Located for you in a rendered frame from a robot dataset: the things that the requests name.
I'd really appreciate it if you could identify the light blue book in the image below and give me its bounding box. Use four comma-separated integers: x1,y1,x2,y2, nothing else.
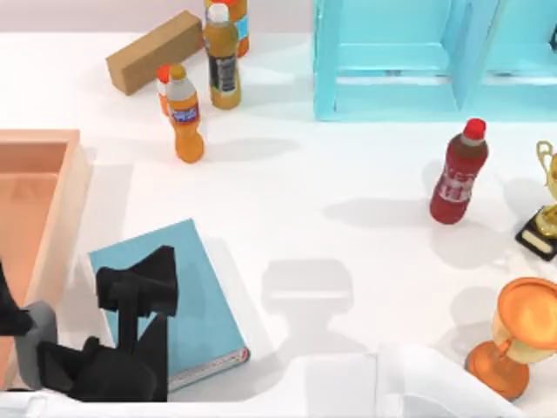
88,218,252,393

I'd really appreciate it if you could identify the salmon shallow box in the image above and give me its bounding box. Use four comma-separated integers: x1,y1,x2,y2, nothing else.
0,129,95,391

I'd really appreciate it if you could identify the small orange bottle grey neck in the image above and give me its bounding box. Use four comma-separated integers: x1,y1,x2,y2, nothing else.
166,64,206,165

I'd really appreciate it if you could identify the small bottle red cap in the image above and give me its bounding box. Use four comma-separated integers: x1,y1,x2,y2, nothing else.
156,64,174,118

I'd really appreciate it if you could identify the brown cardboard block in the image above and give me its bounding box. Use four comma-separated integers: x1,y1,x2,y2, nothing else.
105,10,206,98

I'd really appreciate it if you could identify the amber bottle white cap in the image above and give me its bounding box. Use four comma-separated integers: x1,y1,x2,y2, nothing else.
203,3,243,111

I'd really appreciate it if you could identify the orange bottle blue label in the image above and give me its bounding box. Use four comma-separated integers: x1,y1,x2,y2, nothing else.
204,0,252,58

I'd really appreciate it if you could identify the light blue rack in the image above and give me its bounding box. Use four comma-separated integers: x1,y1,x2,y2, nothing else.
312,0,557,124

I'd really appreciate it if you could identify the bronze trophy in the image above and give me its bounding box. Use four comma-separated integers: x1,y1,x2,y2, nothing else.
464,277,557,402

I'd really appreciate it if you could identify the gold trophy black base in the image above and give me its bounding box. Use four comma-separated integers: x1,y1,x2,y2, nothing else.
514,139,557,262

